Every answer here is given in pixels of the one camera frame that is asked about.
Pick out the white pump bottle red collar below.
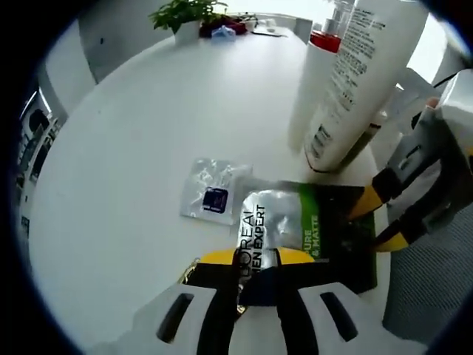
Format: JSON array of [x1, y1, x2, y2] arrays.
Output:
[[287, 5, 347, 151]]

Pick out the blue cloth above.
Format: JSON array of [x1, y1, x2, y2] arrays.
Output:
[[211, 24, 237, 42]]

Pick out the black flat object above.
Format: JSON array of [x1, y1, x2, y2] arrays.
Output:
[[250, 29, 290, 38]]

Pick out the green black skincare sachet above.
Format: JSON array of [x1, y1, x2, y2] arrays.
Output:
[[228, 176, 378, 295]]

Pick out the cream skincare tube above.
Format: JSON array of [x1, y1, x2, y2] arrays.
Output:
[[302, 0, 430, 174]]

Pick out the small clear sachet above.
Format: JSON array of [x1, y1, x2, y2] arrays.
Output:
[[180, 158, 255, 227]]

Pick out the grey mesh chair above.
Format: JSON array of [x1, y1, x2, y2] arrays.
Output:
[[382, 209, 473, 334]]

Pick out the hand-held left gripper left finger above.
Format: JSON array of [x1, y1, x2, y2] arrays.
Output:
[[92, 248, 247, 355]]

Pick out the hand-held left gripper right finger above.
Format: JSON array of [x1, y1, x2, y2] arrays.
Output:
[[273, 246, 404, 355]]

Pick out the potted green plant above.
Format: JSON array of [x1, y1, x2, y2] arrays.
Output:
[[149, 0, 229, 44]]

